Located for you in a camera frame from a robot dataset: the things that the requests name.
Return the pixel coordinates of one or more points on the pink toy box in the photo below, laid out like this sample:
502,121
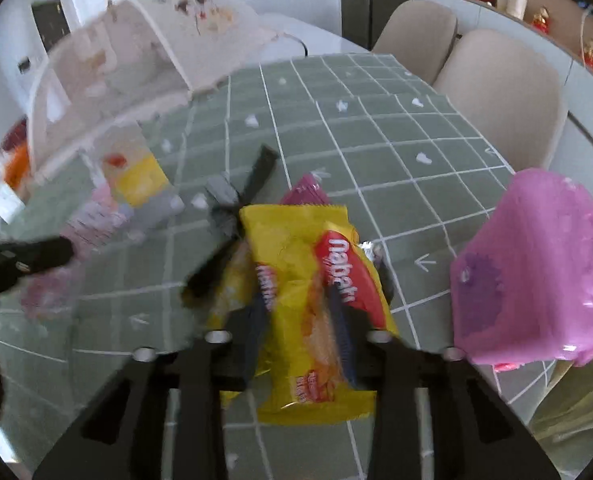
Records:
522,288

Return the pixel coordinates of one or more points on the far beige chair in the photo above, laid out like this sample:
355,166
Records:
420,34

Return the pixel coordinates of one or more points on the red small snack wrapper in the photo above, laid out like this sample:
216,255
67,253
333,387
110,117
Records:
136,179

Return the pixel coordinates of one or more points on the white canister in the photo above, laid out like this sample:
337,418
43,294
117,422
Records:
514,8

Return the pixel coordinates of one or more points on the right red figurine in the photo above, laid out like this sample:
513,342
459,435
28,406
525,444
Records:
587,53

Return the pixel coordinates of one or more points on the left red figurine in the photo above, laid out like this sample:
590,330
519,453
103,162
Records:
541,20

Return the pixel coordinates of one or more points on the red figurine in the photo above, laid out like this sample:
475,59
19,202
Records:
587,53
541,20

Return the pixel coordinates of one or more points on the green grid tablecloth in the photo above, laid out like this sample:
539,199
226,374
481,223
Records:
417,180

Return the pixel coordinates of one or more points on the middle beige chair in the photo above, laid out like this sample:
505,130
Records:
509,93

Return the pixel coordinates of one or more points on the pink chip packet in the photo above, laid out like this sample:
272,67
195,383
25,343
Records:
307,191

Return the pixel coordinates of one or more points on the yellow nabati snack bag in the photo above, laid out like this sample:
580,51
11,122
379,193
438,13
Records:
296,252

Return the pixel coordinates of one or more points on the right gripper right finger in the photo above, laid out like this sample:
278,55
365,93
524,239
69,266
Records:
344,329

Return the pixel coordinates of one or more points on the yellow bin liner bag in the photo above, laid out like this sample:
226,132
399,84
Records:
563,421

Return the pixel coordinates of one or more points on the beige chair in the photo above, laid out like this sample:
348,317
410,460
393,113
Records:
509,93
420,34

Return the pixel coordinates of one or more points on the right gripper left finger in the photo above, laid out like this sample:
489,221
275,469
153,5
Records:
254,329

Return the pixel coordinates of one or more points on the mesh food cover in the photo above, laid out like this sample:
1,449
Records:
134,53

